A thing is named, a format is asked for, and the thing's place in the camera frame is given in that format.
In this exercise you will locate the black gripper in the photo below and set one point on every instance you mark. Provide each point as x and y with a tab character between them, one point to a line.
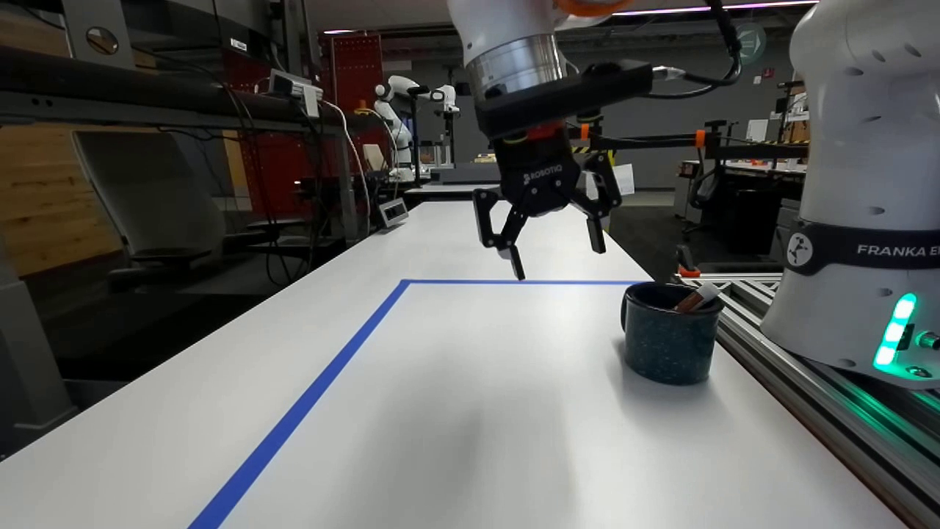
536	171

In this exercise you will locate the marker pen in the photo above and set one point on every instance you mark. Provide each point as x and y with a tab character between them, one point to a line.
696	299

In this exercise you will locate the dark teal speckled mug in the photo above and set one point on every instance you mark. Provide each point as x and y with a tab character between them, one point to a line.
670	341

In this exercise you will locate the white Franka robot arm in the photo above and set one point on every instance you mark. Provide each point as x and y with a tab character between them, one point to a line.
861	147

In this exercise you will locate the white paper sign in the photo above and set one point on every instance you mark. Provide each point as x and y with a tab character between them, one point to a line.
623	178

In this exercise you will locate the black orange clamp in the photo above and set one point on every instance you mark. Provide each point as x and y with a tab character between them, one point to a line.
685	266

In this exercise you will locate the small grey box device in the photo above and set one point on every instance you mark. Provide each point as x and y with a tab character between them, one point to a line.
394	211

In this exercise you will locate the small white background robot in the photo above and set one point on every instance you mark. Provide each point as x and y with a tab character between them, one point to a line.
397	122

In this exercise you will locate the black cart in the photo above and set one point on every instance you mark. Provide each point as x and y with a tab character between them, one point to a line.
743	211

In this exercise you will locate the red cabinet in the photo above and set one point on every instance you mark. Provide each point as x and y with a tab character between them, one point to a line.
354	75

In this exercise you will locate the round teal sign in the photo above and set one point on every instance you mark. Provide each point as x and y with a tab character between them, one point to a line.
752	49

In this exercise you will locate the white power strip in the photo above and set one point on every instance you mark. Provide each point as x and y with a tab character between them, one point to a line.
298	91

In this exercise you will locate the long blue tape strip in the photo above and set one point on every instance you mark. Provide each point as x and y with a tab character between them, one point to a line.
294	416

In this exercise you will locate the grey curved panel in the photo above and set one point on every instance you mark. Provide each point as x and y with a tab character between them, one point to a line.
157	196

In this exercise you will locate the black shelf beam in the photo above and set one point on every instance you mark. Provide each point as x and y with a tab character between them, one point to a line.
118	91

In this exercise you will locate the grey box with round badge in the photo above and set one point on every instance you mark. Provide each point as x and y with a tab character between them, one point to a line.
97	39

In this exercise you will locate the light wooden panel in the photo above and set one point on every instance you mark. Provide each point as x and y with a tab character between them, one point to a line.
44	208

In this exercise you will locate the grey cabinet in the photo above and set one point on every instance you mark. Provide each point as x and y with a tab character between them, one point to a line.
30	372

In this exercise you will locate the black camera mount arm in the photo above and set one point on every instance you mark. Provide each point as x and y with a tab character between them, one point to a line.
655	143

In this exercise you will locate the aluminium rail base frame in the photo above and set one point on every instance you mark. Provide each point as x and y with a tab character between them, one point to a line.
832	431

